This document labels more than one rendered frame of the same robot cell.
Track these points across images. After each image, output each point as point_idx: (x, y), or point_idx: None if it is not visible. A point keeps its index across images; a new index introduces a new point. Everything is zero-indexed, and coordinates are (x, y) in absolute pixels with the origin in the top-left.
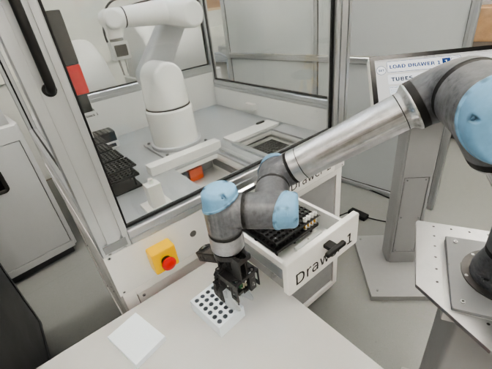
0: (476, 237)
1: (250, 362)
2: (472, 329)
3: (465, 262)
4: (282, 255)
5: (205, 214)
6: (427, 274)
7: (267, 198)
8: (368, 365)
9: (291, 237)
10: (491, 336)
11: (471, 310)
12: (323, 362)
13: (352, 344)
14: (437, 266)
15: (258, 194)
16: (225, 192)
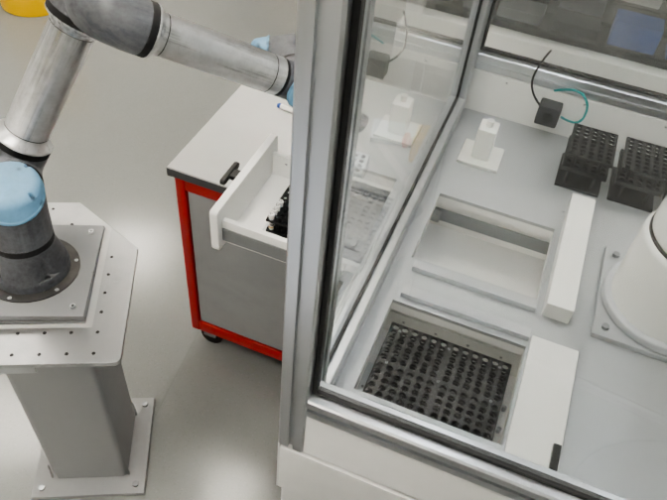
0: (32, 344)
1: (286, 147)
2: (89, 215)
3: (70, 276)
4: None
5: None
6: (120, 263)
7: (278, 35)
8: (188, 168)
9: None
10: (73, 213)
11: (84, 226)
12: (225, 161)
13: (202, 178)
14: (106, 278)
15: (290, 36)
16: None
